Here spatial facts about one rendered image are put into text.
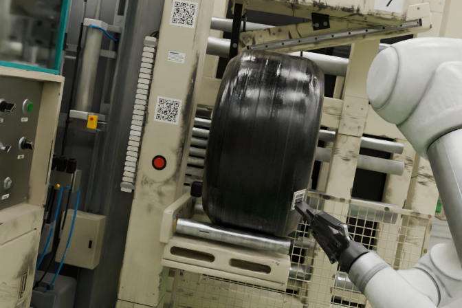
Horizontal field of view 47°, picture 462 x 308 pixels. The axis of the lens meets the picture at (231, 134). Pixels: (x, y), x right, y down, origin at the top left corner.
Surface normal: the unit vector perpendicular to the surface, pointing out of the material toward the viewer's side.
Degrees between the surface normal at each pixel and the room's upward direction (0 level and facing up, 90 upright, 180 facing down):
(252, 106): 67
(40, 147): 90
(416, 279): 27
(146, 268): 90
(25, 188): 90
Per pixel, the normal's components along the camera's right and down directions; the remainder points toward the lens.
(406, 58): -0.25, -0.47
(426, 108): -0.72, 0.04
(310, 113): 0.64, -0.18
